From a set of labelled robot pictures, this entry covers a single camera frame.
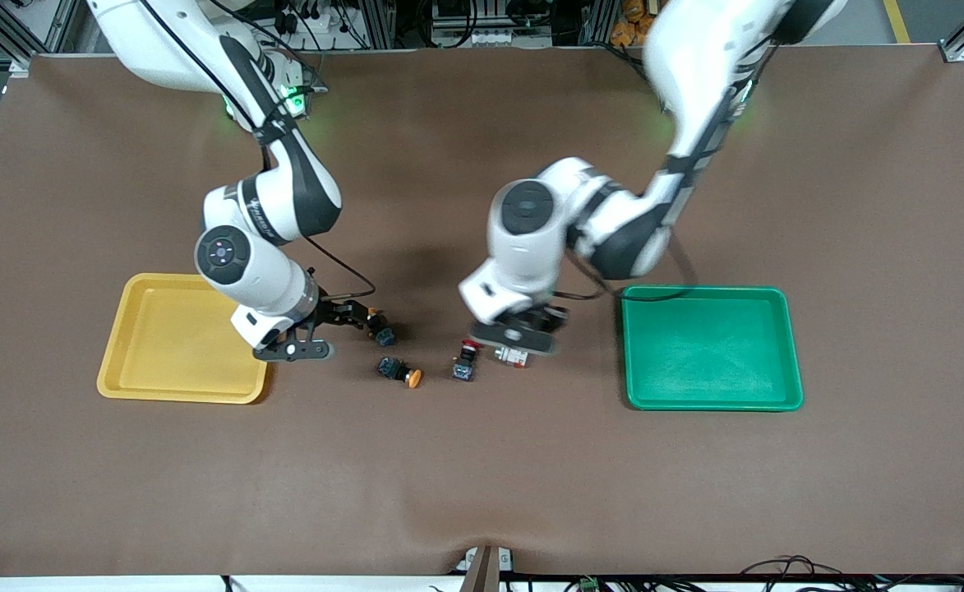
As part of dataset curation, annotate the orange-capped push button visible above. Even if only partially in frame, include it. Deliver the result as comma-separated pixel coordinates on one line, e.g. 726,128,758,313
377,356,422,389
366,308,396,347

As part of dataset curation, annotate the red-capped push button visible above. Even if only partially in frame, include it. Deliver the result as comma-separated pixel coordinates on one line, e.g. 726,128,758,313
451,338,482,382

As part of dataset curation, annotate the yellow plastic tray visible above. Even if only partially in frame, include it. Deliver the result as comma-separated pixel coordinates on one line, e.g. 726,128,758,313
96,273,270,405

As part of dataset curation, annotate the brown table mat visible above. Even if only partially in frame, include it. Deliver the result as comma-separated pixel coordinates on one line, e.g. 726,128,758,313
0,45,964,578

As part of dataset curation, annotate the green plastic tray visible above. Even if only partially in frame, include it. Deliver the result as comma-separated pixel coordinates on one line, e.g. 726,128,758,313
620,284,805,412

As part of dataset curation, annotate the white power strip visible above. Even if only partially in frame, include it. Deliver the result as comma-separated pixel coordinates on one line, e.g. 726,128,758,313
431,29,555,49

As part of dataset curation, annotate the pile of orange bags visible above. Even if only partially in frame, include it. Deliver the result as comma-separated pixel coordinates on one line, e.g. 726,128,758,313
611,0,665,47

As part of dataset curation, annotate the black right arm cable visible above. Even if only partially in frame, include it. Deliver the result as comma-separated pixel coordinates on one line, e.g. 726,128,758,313
138,0,377,301

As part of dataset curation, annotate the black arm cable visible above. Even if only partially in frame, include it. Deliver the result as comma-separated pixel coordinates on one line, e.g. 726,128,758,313
556,49,766,303
138,0,377,301

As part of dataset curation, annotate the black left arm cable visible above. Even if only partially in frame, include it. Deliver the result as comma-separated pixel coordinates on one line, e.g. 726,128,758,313
556,49,766,303

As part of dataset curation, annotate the metal table edge bracket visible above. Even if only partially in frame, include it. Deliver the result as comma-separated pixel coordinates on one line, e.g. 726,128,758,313
457,545,514,592

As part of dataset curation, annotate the black cable bundle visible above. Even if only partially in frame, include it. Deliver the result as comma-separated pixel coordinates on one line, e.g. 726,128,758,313
736,555,865,592

